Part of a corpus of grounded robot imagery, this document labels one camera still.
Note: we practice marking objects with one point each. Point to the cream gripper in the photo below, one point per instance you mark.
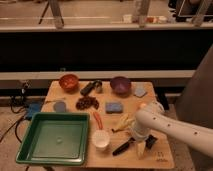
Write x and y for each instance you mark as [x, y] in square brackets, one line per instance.
[140, 148]

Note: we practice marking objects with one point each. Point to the black handled dish brush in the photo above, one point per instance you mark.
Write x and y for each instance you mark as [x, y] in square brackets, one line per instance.
[149, 142]

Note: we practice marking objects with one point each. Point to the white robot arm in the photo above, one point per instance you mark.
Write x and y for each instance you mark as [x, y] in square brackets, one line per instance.
[151, 116]

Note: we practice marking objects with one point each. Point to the yellow banana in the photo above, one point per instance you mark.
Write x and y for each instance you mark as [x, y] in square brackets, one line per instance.
[124, 121]

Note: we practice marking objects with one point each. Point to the wooden board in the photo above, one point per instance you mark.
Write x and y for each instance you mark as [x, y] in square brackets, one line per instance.
[158, 157]

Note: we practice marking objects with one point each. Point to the orange fruit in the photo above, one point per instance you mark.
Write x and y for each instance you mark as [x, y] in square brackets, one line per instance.
[142, 105]

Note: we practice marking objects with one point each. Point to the white cup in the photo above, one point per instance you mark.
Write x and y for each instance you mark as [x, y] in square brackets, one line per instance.
[101, 139]

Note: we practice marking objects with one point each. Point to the blue sponge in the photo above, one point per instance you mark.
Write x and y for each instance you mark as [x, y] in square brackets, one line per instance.
[113, 107]

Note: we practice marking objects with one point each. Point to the light blue cloth piece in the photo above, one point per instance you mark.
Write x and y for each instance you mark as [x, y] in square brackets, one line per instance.
[140, 91]

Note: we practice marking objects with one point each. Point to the purple bowl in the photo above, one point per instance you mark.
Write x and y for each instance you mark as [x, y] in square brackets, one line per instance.
[120, 85]

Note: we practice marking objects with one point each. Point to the dark red grapes bunch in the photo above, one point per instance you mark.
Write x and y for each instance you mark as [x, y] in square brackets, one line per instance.
[86, 102]

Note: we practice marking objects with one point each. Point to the small metal cup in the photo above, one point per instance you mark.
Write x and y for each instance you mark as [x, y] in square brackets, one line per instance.
[98, 86]

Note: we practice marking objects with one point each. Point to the green plastic tray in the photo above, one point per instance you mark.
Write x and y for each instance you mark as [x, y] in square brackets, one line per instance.
[55, 139]

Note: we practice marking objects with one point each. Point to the grey round lid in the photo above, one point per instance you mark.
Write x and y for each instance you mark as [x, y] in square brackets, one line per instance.
[60, 107]

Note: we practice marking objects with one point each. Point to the orange bowl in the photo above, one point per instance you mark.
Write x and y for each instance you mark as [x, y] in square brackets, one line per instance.
[69, 82]

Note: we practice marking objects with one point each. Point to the blue box on floor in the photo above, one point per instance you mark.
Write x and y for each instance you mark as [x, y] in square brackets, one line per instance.
[32, 109]

